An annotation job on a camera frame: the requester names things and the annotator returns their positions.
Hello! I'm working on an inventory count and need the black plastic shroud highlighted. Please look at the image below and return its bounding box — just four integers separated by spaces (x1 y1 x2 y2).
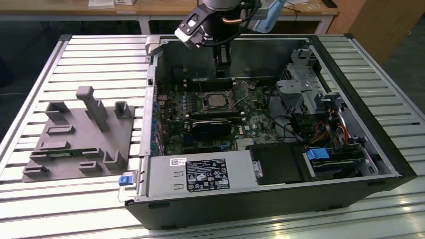
248 143 316 186

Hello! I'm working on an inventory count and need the black RAM slot bank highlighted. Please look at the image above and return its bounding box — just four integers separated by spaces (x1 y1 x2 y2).
189 111 242 123
185 76 234 92

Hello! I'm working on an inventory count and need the grey parts rack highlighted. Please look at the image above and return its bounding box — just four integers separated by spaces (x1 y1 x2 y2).
20 86 137 184

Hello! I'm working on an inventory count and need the yellow wire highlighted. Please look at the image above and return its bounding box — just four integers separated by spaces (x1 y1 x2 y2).
313 124 332 141

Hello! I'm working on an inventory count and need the silver chipset heatsink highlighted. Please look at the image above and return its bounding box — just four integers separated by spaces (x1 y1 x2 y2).
236 139 254 150

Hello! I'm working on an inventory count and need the black PC case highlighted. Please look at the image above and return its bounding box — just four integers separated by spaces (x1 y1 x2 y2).
124 33 418 231

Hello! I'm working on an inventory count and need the wooden cabinet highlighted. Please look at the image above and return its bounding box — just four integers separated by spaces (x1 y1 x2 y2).
326 0 425 64

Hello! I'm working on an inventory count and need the black graphics card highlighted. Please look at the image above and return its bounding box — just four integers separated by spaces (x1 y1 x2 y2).
190 119 233 139

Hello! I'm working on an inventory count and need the orange wire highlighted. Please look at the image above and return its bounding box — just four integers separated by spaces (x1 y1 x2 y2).
334 124 350 146

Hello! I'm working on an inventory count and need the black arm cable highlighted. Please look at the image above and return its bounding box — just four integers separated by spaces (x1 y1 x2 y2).
198 14 249 48

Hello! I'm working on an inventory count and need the silver CPU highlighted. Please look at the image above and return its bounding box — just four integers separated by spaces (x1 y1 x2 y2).
202 95 228 107

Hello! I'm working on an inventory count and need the green motherboard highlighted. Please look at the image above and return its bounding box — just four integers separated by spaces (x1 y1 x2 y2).
156 77 282 155

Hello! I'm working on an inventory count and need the wooden desk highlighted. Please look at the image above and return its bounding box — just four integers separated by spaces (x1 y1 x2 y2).
0 0 340 35

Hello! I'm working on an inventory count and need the grey power supply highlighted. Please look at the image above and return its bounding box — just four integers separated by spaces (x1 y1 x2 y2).
145 150 258 197

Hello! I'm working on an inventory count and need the metal drive cage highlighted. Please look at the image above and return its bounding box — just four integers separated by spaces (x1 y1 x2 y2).
274 48 337 113

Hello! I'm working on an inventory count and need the blue disk carrier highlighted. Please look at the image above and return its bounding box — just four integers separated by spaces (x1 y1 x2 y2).
306 148 330 162

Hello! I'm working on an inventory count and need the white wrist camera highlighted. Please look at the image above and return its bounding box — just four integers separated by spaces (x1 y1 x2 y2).
174 7 205 48

